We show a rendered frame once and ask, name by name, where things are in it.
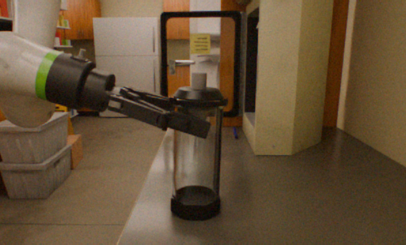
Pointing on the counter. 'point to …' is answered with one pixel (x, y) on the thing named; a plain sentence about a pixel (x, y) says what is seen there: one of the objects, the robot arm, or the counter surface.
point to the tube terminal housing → (290, 74)
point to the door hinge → (243, 63)
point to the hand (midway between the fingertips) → (194, 120)
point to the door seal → (236, 48)
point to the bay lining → (251, 64)
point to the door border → (234, 50)
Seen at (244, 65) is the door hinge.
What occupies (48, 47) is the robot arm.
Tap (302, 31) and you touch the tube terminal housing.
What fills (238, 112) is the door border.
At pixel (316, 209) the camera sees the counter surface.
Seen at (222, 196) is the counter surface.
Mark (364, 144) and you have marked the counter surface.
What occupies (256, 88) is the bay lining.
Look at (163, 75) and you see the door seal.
